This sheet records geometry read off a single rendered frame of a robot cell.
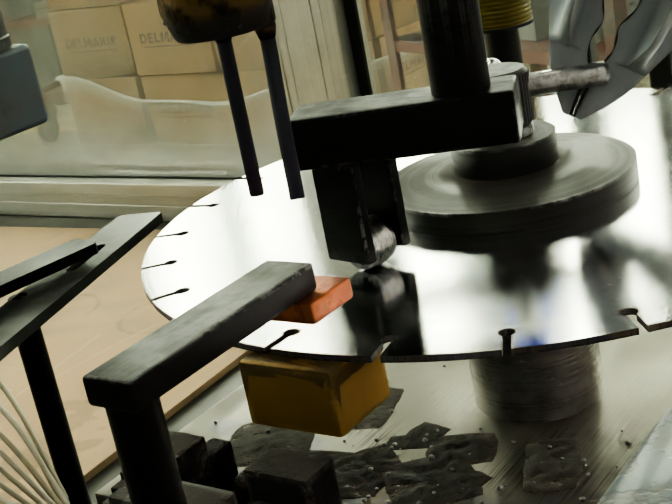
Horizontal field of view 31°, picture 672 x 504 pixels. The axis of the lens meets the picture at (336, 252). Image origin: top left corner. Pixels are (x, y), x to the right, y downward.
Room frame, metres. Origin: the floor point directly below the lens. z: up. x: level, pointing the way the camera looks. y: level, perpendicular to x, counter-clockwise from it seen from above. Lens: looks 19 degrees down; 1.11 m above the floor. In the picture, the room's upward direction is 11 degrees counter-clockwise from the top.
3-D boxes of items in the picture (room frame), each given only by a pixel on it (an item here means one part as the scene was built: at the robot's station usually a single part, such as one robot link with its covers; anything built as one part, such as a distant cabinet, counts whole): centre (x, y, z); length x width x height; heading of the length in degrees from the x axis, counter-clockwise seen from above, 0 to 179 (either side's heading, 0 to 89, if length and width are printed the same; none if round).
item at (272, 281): (0.36, 0.04, 0.95); 0.10 x 0.03 x 0.07; 142
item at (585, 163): (0.51, -0.08, 0.96); 0.11 x 0.11 x 0.03
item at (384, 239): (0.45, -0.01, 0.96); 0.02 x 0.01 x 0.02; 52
